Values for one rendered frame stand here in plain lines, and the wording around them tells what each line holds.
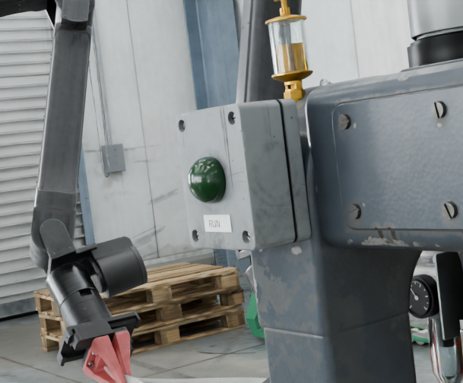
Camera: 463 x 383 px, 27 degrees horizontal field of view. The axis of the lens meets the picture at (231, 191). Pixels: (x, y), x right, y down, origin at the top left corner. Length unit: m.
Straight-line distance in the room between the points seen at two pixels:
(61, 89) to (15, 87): 7.23
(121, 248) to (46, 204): 0.12
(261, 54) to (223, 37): 8.34
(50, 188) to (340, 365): 0.77
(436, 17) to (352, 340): 0.23
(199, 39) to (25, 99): 1.97
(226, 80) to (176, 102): 0.57
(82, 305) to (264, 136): 0.70
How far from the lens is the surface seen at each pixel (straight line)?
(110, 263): 1.29
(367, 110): 0.56
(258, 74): 0.95
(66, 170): 1.35
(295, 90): 0.66
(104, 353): 1.21
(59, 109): 1.39
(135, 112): 9.20
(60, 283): 1.28
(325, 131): 0.59
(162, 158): 9.31
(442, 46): 0.67
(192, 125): 0.62
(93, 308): 1.25
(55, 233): 1.29
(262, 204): 0.58
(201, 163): 0.59
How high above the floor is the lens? 1.31
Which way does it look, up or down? 3 degrees down
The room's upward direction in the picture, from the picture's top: 7 degrees counter-clockwise
